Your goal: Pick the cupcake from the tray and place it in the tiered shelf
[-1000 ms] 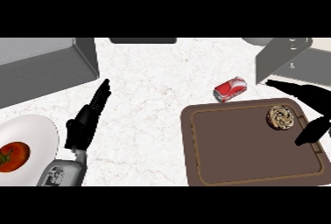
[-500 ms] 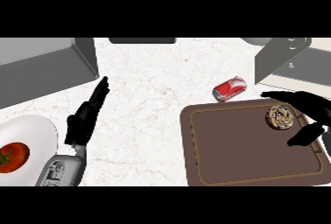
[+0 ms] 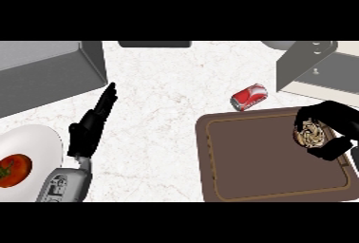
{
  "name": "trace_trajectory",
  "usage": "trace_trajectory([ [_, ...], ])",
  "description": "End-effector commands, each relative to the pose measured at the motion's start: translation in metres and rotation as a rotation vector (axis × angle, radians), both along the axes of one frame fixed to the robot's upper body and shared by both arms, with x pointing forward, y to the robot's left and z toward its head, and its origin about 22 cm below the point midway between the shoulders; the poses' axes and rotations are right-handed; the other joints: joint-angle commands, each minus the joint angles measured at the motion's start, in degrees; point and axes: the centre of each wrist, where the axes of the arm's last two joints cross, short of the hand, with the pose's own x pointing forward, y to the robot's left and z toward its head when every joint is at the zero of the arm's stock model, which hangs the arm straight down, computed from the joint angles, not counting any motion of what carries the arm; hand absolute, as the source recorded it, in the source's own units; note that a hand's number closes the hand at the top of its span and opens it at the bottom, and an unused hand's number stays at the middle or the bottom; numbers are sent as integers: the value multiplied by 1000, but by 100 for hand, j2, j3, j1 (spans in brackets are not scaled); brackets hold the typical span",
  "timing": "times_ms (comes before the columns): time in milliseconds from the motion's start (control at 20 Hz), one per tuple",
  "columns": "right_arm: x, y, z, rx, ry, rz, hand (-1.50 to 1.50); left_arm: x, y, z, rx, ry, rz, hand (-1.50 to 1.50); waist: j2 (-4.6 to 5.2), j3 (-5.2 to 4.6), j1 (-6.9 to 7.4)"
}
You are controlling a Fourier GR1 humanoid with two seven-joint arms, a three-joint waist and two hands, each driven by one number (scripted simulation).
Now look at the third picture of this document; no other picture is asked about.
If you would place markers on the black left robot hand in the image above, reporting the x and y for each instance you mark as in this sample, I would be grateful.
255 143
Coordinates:
88 126

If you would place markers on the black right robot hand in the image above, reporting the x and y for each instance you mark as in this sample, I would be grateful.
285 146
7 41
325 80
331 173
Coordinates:
334 120

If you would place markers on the cream frosted cupcake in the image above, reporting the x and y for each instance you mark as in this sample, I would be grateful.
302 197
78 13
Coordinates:
311 134

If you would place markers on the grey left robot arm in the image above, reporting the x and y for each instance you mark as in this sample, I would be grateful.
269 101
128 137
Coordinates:
65 185

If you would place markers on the brown tray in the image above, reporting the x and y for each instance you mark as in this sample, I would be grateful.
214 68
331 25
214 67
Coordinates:
274 158

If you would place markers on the white plate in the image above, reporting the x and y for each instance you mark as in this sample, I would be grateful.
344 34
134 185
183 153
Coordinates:
28 158

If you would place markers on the large grey box appliance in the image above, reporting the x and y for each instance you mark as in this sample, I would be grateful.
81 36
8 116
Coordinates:
45 72

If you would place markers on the red soda can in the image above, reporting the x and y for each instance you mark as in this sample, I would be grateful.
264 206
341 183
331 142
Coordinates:
248 97

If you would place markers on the red tomato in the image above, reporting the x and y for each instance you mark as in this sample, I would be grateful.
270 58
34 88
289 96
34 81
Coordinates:
14 170

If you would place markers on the grey round object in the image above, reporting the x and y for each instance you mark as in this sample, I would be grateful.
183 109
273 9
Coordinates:
277 45

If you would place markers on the dark flat rectangular object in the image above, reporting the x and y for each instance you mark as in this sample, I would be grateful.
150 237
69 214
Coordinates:
153 44

